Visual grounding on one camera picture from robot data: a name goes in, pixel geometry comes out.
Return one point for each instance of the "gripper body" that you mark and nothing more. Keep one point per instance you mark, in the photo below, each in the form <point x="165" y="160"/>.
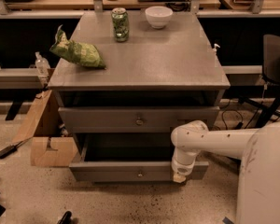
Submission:
<point x="181" y="169"/>

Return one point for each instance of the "grey drawer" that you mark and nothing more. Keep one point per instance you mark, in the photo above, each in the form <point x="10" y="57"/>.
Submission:
<point x="123" y="157"/>
<point x="133" y="119"/>

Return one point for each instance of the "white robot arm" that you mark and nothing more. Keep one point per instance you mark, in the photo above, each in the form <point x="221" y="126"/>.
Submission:
<point x="258" y="149"/>

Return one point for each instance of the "grey top drawer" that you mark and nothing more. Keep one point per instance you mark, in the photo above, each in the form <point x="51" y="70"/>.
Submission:
<point x="133" y="119"/>

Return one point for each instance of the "grey drawer cabinet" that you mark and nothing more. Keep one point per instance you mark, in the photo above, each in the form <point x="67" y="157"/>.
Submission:
<point x="171" y="67"/>

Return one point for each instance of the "black object bottom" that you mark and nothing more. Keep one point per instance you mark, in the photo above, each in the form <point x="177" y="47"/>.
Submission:
<point x="66" y="218"/>

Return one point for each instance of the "white pump bottle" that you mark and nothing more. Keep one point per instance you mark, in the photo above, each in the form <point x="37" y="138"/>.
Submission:
<point x="216" y="48"/>

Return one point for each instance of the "cardboard box left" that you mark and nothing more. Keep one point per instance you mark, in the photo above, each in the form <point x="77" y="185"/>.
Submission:
<point x="43" y="126"/>

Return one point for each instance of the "green chip bag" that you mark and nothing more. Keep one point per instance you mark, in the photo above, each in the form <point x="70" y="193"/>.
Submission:
<point x="83" y="54"/>

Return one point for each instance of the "black chair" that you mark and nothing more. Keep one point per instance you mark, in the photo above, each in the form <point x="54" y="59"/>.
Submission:
<point x="270" y="74"/>

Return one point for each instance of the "white bowl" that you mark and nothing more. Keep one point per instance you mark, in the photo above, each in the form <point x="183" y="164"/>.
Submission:
<point x="158" y="17"/>

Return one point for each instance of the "black power adapter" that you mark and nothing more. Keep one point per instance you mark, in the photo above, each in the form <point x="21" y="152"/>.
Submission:
<point x="7" y="151"/>

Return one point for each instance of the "green soda can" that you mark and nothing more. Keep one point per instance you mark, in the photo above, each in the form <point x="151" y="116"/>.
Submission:
<point x="120" y="21"/>

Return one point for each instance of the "clear plastic bottle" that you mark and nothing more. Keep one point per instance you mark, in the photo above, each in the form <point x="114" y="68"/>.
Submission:
<point x="42" y="64"/>

